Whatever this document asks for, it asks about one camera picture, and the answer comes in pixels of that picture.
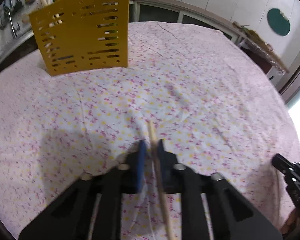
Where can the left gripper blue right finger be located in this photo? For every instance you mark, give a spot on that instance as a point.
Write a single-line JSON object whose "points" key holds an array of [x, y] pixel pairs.
{"points": [[211, 208]]}

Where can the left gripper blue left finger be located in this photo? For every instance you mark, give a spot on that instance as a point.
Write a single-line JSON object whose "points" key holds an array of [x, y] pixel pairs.
{"points": [[91, 206]]}

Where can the wooden chopstick horizontal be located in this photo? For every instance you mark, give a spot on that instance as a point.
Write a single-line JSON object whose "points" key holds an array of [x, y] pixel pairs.
{"points": [[154, 144]]}

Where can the person right hand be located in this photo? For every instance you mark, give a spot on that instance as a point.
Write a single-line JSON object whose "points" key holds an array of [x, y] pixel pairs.
{"points": [[291, 223]]}

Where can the floral pink tablecloth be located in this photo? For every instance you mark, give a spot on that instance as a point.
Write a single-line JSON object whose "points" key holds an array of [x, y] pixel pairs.
{"points": [[213, 107]]}

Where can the wooden board with vegetables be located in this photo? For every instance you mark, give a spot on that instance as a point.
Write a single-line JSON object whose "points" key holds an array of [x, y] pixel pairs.
{"points": [[258, 46]]}

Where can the green round cutting board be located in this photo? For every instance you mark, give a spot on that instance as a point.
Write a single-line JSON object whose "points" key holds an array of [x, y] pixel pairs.
{"points": [[278, 22]]}

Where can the yellow slotted utensil holder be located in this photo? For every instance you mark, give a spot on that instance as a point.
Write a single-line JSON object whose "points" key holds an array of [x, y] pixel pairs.
{"points": [[78, 35]]}

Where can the chrome faucet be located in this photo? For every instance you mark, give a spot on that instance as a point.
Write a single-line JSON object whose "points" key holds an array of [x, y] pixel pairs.
{"points": [[6, 21]]}

